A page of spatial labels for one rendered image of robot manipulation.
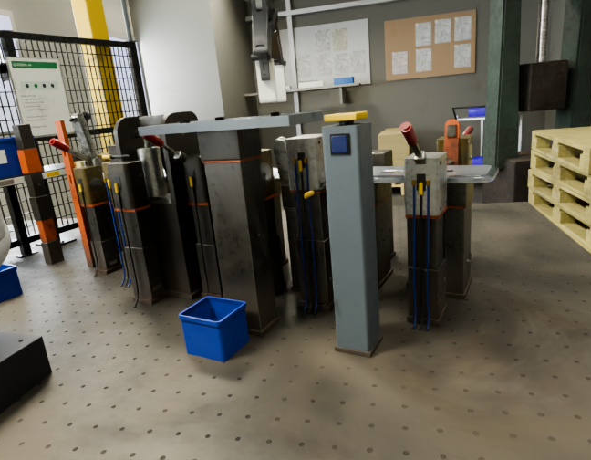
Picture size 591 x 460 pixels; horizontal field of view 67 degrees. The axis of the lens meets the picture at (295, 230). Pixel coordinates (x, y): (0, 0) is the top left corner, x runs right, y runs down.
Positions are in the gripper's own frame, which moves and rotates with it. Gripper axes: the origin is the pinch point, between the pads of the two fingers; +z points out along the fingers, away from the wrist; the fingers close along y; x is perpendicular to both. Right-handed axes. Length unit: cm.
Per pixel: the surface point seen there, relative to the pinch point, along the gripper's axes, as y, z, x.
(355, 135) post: -8.3, 7.7, -14.4
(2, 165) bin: 56, 13, 104
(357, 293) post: -7.9, 36.8, -13.3
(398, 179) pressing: 17.5, 20.4, -24.2
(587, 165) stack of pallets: 159, 46, -137
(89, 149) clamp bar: 48, 10, 67
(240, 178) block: 1.0, 15.0, 8.5
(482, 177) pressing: 11.2, 20.1, -41.0
